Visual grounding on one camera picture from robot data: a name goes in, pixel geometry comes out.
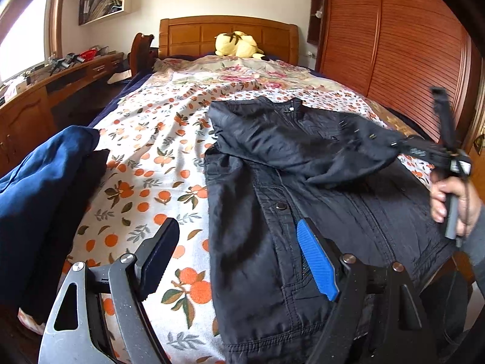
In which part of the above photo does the wooden desk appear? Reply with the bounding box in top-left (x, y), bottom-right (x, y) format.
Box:
top-left (0, 52), bottom-right (125, 179)

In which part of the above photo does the window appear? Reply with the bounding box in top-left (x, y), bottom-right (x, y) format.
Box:
top-left (0, 0), bottom-right (52, 82)

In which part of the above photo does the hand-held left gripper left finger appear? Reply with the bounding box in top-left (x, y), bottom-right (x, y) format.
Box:
top-left (38, 218), bottom-right (180, 364)

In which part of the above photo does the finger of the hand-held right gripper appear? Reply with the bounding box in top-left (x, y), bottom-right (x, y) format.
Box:
top-left (430, 86), bottom-right (460, 152)
top-left (394, 138), bottom-right (451, 160)

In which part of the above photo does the yellow plush toy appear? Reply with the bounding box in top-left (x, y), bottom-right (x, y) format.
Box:
top-left (215, 31), bottom-right (265, 60)

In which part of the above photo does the wooden headboard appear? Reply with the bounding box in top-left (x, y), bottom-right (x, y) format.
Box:
top-left (158, 16), bottom-right (300, 65)

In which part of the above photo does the person's right hand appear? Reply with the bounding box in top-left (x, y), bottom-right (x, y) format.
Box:
top-left (430, 177), bottom-right (479, 238)

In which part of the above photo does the black jacket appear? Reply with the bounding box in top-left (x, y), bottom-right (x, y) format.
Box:
top-left (205, 96), bottom-right (468, 364)

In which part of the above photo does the navy bed cover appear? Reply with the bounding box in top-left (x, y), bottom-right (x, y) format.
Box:
top-left (89, 71), bottom-right (153, 126)

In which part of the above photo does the blue cloth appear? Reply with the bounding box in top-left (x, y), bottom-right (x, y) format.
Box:
top-left (0, 125), bottom-right (101, 306)

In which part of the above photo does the wooden wardrobe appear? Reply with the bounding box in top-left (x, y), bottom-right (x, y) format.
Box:
top-left (316, 0), bottom-right (485, 156)

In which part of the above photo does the wooden chair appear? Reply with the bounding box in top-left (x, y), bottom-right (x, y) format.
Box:
top-left (129, 33), bottom-right (158, 78)

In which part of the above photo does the person's right forearm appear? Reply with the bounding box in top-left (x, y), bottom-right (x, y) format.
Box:
top-left (457, 193), bottom-right (485, 274)

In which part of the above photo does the orange print bed sheet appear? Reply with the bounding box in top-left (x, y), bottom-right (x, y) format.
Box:
top-left (19, 79), bottom-right (436, 364)

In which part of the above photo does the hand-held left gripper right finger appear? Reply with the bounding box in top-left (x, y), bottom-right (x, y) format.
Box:
top-left (296, 218), bottom-right (440, 364)

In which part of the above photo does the floral blanket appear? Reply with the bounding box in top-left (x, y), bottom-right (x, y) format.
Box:
top-left (153, 55), bottom-right (330, 95)

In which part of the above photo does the wooden open shelf unit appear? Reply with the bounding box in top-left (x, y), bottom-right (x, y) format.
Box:
top-left (307, 0), bottom-right (329, 45)

